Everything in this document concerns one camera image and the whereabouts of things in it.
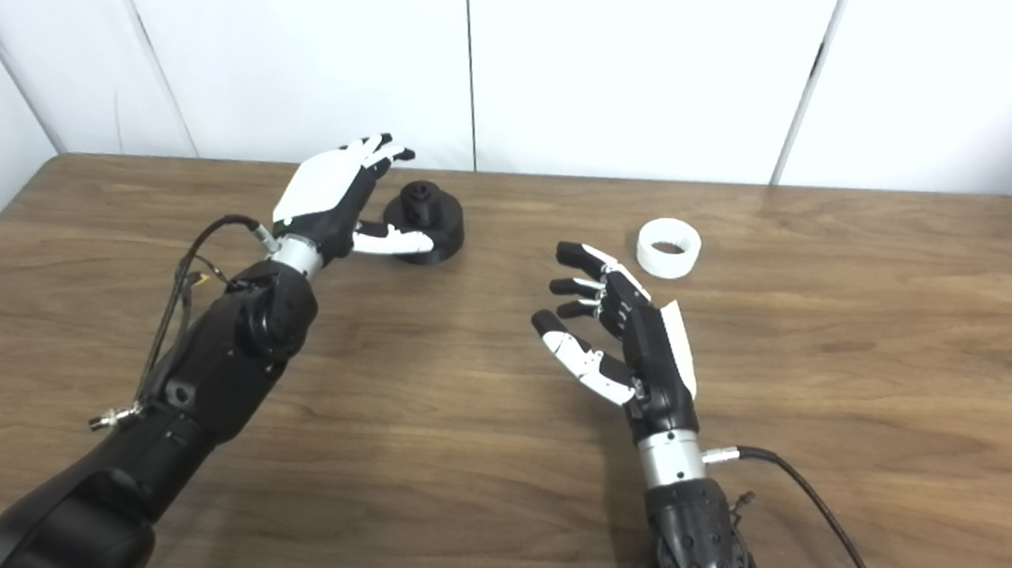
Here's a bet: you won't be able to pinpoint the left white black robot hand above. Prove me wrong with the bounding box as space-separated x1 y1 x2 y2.
269 125 443 270

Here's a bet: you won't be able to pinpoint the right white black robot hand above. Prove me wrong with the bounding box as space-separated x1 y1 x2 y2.
521 239 713 446

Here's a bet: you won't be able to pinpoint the white toothed ring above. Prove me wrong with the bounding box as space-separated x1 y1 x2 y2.
634 215 704 283

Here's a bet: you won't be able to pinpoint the round black stepped part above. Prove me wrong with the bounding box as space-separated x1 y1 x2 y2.
379 179 468 269

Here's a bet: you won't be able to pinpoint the right thin arm wires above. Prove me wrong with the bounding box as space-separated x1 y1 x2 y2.
725 490 758 530

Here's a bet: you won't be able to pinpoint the thin arm wires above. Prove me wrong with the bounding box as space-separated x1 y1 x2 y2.
725 490 758 530
159 257 233 362

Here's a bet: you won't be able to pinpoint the left thin arm wires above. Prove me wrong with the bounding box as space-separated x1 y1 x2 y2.
159 257 233 362

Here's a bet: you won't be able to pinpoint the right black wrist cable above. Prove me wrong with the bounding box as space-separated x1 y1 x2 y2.
694 442 919 568

